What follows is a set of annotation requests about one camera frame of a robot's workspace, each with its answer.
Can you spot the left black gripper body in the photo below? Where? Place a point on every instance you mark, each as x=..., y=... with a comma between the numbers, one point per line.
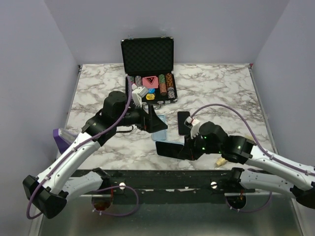
x=143, y=119

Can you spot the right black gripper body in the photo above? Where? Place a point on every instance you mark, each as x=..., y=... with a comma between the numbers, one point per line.
x=198, y=145

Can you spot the black smartphone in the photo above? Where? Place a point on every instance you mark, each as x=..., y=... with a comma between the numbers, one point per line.
x=164, y=149
x=181, y=118

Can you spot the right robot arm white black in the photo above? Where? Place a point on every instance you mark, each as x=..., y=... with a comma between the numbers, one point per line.
x=278, y=174

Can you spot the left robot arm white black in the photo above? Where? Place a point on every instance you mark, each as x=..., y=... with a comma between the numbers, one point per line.
x=50, y=190

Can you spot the black aluminium poker chip case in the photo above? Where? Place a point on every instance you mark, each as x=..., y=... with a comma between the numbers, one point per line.
x=154, y=56

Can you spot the yellow dealer button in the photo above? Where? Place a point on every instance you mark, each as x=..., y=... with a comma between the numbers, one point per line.
x=150, y=96

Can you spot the blue dealer button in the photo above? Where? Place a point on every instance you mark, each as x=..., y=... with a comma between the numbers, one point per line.
x=151, y=91

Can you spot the pink card deck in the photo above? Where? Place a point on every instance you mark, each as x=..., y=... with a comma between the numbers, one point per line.
x=150, y=82

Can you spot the purple plastic card holder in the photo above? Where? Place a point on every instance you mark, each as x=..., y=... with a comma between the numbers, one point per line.
x=63, y=139

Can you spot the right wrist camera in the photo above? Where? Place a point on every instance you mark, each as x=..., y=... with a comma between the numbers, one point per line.
x=193, y=125

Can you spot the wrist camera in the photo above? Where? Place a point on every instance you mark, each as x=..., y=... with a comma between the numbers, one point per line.
x=138, y=92
x=193, y=125

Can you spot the beige wooden handle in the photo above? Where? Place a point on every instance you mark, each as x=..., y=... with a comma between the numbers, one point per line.
x=220, y=162

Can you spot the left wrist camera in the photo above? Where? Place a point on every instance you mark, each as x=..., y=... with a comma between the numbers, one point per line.
x=138, y=92

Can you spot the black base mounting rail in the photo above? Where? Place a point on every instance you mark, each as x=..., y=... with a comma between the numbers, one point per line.
x=127, y=187

